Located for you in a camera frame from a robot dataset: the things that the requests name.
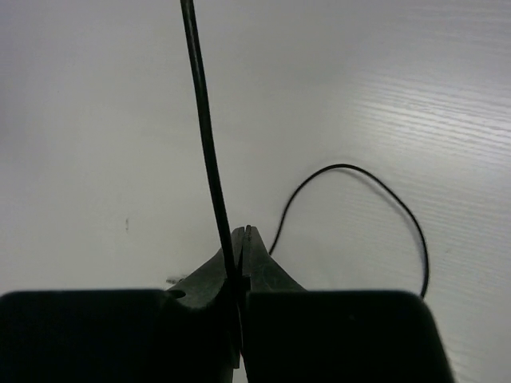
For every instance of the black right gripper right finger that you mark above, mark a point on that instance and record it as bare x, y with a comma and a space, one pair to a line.
294, 335

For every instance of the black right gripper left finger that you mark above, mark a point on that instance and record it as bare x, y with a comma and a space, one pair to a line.
187, 333

